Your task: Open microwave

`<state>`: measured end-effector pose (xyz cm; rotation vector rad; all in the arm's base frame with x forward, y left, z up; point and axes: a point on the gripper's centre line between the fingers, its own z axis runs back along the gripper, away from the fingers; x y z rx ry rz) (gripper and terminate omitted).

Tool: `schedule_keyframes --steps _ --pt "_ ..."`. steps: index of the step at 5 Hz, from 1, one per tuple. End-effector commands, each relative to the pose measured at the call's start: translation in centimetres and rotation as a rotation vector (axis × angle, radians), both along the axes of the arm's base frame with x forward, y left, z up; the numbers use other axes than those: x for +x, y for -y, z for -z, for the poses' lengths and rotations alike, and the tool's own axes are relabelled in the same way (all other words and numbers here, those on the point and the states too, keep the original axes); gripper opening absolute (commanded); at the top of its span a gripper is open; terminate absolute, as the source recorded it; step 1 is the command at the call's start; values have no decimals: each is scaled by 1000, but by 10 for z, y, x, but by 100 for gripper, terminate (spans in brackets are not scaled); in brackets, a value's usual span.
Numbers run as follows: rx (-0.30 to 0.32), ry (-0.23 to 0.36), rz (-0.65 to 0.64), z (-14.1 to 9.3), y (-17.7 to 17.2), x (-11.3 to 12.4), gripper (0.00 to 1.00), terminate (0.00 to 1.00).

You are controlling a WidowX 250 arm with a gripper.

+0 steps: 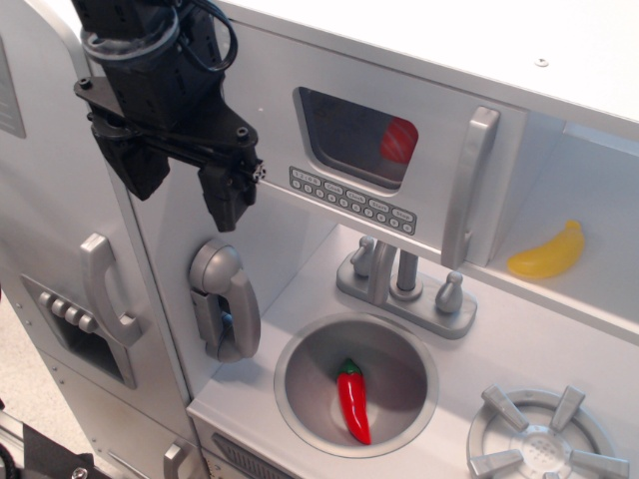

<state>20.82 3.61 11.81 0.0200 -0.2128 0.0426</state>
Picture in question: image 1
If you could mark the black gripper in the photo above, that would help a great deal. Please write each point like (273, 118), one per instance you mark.
(160, 98)

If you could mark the grey toy microwave door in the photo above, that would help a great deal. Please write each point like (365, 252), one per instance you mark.
(321, 115)

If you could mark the silver microwave door handle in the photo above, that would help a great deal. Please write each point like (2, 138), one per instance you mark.
(478, 141)

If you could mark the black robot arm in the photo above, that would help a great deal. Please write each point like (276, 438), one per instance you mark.
(161, 98)

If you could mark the grey toy telephone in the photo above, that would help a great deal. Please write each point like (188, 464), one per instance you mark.
(225, 304)

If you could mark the grey toy fridge door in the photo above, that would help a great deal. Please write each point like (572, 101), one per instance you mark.
(56, 190)

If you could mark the grey toy ice dispenser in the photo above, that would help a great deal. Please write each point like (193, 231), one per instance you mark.
(78, 331)

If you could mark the red toy sushi piece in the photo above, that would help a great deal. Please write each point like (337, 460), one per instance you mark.
(399, 141)

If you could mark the grey toy faucet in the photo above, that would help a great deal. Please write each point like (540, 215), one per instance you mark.
(388, 278)

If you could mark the red toy chili pepper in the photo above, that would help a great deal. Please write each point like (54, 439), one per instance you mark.
(352, 401)

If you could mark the silver toy sink bowl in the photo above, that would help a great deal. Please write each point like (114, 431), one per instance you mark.
(399, 373)

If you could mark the grey oven vent panel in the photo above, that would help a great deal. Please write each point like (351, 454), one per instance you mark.
(247, 461)

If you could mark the yellow toy banana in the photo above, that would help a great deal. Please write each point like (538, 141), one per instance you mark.
(552, 258)

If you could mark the grey toy stove burner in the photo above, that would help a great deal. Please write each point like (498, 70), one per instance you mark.
(533, 433)

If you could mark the silver fridge door handle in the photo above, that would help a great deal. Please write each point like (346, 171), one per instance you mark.
(97, 258)

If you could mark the silver lower door handle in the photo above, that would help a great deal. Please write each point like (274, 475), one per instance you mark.
(180, 461)

